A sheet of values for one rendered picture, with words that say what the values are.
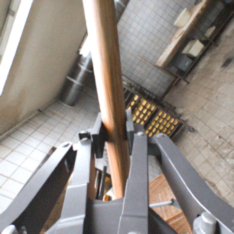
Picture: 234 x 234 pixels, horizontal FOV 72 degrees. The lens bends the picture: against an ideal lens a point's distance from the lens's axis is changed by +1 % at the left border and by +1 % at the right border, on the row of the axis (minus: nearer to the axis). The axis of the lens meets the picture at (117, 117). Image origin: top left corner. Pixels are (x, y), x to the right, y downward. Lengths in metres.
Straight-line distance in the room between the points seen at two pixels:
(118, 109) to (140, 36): 5.03
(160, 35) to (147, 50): 0.53
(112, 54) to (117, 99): 0.05
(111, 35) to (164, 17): 5.20
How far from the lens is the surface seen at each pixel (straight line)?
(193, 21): 4.67
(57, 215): 1.63
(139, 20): 5.24
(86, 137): 0.16
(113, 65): 0.17
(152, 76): 5.28
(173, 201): 1.60
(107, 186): 2.32
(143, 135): 0.15
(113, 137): 0.19
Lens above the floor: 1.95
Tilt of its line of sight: 10 degrees down
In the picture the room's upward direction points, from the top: 60 degrees counter-clockwise
